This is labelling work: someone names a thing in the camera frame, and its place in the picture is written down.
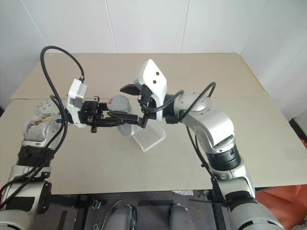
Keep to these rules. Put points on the small metal clip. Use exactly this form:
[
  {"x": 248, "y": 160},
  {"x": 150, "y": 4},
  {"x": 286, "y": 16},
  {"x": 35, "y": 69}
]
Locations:
[{"x": 96, "y": 203}]

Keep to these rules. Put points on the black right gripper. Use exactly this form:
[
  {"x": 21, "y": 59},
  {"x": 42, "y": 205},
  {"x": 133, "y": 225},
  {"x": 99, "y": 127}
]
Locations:
[{"x": 144, "y": 95}]

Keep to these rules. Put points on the black object by wall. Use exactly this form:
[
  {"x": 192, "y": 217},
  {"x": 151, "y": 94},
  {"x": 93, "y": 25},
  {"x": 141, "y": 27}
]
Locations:
[{"x": 299, "y": 129}]

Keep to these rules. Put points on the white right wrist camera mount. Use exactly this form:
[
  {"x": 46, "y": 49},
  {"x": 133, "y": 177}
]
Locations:
[{"x": 153, "y": 74}]

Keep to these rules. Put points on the orange cloth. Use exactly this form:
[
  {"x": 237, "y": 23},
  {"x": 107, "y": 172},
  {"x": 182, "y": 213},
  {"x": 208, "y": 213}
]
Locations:
[{"x": 284, "y": 203}]

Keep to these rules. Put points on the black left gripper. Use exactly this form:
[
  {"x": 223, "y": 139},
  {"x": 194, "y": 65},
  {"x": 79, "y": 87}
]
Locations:
[{"x": 90, "y": 112}]

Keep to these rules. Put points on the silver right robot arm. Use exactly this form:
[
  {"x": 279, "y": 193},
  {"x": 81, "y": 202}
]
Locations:
[{"x": 217, "y": 124}]

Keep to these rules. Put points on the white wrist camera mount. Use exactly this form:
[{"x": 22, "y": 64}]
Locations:
[
  {"x": 76, "y": 97},
  {"x": 153, "y": 74}
]

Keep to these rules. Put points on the clear plastic box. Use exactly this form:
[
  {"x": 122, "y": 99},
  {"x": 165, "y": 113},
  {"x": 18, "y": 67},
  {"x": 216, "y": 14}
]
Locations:
[{"x": 150, "y": 139}]

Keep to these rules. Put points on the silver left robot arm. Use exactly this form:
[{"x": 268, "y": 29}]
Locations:
[{"x": 36, "y": 130}]

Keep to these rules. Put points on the gray jar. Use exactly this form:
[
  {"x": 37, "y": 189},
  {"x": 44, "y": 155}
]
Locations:
[{"x": 127, "y": 131}]

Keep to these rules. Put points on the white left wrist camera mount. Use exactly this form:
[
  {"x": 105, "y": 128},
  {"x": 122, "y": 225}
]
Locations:
[{"x": 76, "y": 97}]

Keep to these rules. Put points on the gray jar lid red mark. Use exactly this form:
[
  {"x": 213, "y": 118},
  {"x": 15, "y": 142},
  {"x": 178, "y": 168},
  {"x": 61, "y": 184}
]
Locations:
[{"x": 120, "y": 102}]

